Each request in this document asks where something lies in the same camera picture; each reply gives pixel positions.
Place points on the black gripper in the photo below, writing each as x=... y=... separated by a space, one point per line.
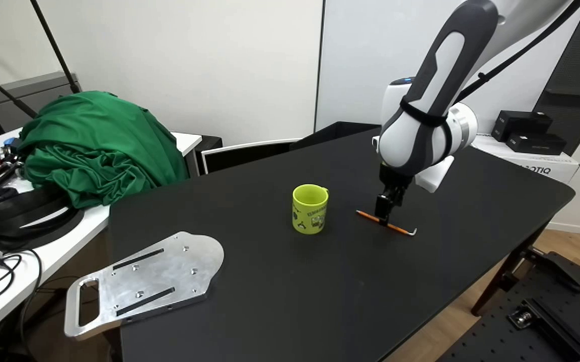
x=394 y=182

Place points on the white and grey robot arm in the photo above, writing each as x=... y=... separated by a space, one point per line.
x=437 y=74

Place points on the yellow-green ceramic mug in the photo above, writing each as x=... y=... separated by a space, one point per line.
x=310 y=211

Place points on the black table leg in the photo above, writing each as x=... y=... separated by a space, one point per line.
x=503 y=279

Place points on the black electronic device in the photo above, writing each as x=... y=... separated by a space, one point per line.
x=539 y=144
x=518 y=123

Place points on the white printed cardboard box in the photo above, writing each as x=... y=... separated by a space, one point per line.
x=544 y=163

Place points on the black box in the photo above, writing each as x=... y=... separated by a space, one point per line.
x=209 y=151

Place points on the black optical breadboard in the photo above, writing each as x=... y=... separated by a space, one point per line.
x=558 y=322

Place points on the silver metal mounting plate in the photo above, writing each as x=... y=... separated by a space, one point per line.
x=149 y=279

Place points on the green cloth pile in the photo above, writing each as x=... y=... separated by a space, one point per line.
x=95 y=147

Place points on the white side table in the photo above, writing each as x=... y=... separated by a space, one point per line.
x=54 y=252

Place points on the thin black stand pole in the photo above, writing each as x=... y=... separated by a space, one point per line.
x=54 y=47

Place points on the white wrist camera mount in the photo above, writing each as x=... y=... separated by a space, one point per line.
x=436 y=175

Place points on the black panel with white frame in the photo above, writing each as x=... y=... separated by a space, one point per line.
x=251 y=156

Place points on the black clamp bracket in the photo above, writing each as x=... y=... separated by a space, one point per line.
x=555 y=268

